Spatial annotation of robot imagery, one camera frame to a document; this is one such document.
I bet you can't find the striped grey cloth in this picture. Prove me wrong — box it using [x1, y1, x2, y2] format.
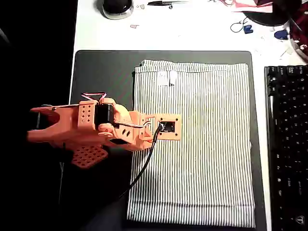
[127, 59, 256, 228]

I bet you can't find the black desk mat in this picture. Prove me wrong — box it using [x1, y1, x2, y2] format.
[68, 50, 268, 231]

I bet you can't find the black silver computer mouse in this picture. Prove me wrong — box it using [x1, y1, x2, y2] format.
[101, 0, 134, 20]

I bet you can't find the black silver pen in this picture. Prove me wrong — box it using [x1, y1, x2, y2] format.
[147, 0, 190, 7]

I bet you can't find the black keyboard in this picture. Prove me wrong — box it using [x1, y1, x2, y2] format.
[264, 64, 308, 231]

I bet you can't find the pink paper sheet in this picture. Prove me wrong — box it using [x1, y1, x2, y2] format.
[232, 0, 274, 13]

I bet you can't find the black round base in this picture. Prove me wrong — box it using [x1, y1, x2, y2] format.
[243, 4, 289, 26]

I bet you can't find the blue plastic piece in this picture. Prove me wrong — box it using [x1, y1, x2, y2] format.
[274, 29, 289, 40]

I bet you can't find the dark red bowl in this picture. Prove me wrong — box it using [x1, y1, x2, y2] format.
[288, 0, 308, 61]

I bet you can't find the camera in orange mount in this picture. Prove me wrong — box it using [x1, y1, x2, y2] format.
[155, 113, 181, 141]

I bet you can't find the black camera cable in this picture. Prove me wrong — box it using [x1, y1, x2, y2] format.
[117, 124, 165, 202]

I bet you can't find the thin wire loop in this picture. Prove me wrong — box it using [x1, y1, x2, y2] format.
[230, 18, 250, 34]

